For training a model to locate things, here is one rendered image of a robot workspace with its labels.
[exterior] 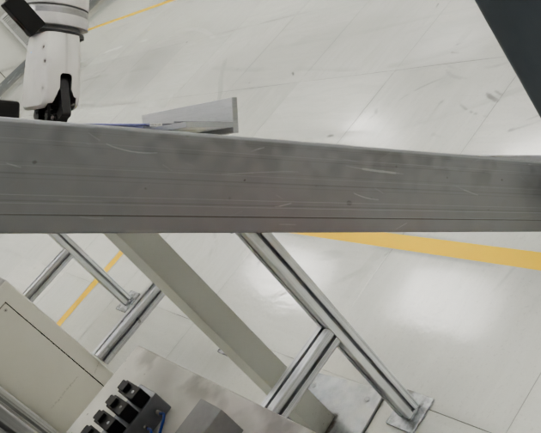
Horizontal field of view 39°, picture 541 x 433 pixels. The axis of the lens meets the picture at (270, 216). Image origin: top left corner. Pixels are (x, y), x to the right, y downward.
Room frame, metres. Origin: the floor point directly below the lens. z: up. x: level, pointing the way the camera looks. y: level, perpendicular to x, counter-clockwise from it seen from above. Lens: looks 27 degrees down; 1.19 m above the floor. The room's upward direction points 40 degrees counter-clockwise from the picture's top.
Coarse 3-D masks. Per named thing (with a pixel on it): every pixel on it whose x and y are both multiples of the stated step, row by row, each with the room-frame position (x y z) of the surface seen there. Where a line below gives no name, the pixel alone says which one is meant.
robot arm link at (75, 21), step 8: (32, 8) 1.05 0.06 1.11; (40, 8) 1.05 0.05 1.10; (48, 8) 1.04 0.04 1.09; (56, 8) 1.04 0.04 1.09; (64, 8) 1.04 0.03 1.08; (72, 8) 1.05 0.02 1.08; (40, 16) 1.04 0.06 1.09; (48, 16) 1.04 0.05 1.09; (56, 16) 1.04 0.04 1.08; (64, 16) 1.04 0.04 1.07; (72, 16) 1.04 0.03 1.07; (80, 16) 1.05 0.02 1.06; (48, 24) 1.05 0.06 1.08; (56, 24) 1.04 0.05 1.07; (64, 24) 1.04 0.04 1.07; (72, 24) 1.04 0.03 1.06; (80, 24) 1.05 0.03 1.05; (80, 32) 1.08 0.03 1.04
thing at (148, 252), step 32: (128, 256) 1.35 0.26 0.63; (160, 256) 1.33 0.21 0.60; (160, 288) 1.36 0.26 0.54; (192, 288) 1.33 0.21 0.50; (192, 320) 1.36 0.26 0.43; (224, 320) 1.33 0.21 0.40; (224, 352) 1.36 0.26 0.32; (256, 352) 1.33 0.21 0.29; (256, 384) 1.36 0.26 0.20; (320, 384) 1.46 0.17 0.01; (352, 384) 1.39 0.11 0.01; (320, 416) 1.33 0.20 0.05; (352, 416) 1.30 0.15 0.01
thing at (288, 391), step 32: (320, 352) 1.17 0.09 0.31; (128, 384) 0.90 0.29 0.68; (288, 384) 1.14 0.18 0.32; (96, 416) 0.88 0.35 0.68; (128, 416) 0.86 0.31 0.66; (160, 416) 0.87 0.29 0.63; (192, 416) 0.76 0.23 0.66; (224, 416) 0.73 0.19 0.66; (288, 416) 1.12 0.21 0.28; (416, 416) 1.18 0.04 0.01
